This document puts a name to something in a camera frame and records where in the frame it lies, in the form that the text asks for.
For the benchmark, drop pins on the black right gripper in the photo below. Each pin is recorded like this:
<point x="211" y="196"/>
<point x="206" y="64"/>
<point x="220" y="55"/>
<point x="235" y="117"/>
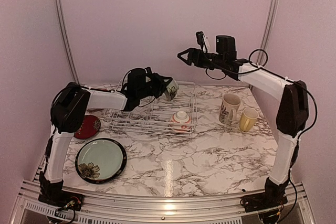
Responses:
<point x="193" y="53"/>

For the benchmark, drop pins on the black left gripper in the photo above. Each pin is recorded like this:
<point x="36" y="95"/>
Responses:
<point x="161" y="86"/>

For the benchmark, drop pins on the light green floral bowl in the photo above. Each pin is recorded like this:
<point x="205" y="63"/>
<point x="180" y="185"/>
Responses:
<point x="171" y="90"/>

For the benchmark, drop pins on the tall seashell ceramic mug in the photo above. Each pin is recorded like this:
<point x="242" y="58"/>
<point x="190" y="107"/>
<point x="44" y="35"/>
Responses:
<point x="229" y="108"/>

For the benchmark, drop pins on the yellow ceramic mug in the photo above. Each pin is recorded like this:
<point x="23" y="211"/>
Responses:
<point x="248" y="119"/>

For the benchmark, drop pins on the red floral plate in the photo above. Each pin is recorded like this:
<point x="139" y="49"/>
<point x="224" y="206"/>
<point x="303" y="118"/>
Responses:
<point x="90" y="127"/>

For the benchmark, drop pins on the light green floral plate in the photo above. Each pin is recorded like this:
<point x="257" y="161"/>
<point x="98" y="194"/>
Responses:
<point x="101" y="159"/>

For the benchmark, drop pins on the black striped large plate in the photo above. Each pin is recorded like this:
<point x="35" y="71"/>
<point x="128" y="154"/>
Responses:
<point x="123" y="167"/>

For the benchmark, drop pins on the pink dotted scalloped plate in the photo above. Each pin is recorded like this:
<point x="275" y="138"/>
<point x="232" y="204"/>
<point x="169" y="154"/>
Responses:
<point x="101" y="90"/>

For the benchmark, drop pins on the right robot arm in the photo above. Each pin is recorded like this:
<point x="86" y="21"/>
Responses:
<point x="293" y="111"/>

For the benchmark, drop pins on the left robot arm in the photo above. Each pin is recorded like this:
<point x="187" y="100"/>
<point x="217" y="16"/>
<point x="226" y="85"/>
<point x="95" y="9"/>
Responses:
<point x="68" y="110"/>

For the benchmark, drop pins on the white red patterned bowl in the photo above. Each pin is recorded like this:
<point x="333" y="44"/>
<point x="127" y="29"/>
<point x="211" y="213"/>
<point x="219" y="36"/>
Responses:
<point x="180" y="121"/>

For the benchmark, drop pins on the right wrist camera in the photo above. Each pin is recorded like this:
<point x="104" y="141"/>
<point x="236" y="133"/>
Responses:
<point x="202" y="41"/>

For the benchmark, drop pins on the white wire dish rack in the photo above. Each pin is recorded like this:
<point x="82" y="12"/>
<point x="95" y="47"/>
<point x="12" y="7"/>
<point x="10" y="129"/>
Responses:
<point x="153" y="115"/>

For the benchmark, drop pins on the right aluminium frame post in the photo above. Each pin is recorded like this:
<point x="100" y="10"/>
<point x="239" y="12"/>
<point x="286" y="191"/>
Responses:
<point x="270" y="21"/>

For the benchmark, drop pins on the aluminium frame post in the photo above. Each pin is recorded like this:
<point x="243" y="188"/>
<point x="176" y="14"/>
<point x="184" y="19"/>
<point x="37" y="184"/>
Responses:
<point x="65" y="40"/>
<point x="270" y="21"/>

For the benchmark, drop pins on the left aluminium frame post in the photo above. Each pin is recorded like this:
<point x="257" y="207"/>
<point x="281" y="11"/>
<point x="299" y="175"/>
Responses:
<point x="65" y="40"/>

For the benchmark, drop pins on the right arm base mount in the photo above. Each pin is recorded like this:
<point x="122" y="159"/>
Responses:
<point x="273" y="196"/>

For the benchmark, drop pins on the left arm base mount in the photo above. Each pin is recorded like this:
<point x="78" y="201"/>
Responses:
<point x="53" y="194"/>

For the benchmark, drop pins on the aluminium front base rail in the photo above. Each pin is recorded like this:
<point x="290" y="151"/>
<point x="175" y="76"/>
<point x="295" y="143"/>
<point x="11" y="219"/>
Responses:
<point x="113" y="208"/>

